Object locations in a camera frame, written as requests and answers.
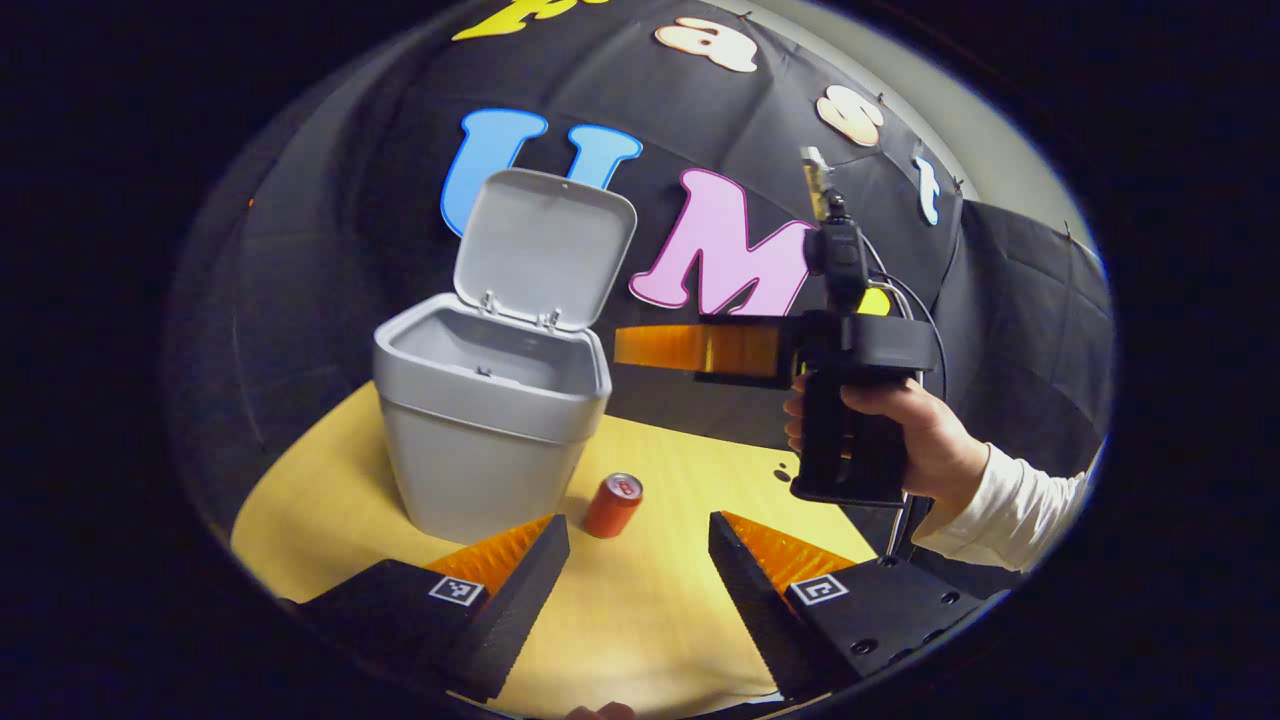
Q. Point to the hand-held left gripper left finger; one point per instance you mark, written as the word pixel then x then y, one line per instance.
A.
pixel 520 600

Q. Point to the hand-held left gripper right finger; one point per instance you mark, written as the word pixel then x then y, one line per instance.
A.
pixel 760 610

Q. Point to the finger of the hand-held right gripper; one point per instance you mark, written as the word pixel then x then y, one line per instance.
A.
pixel 700 348

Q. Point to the red pop can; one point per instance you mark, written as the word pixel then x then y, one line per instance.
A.
pixel 612 505

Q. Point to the white desktop garbage bin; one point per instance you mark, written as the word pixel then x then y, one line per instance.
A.
pixel 480 470

